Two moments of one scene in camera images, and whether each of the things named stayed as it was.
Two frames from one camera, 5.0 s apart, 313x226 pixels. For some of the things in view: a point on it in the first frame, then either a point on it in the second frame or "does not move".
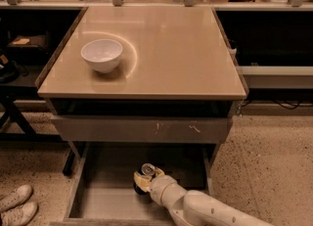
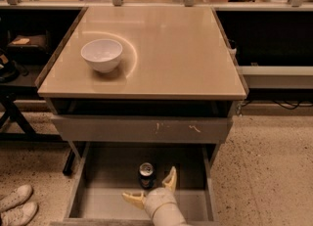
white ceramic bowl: [102, 54] does not move
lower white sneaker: [19, 215] does not move
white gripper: [161, 185] to [158, 197]
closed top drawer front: [142, 128] does not move
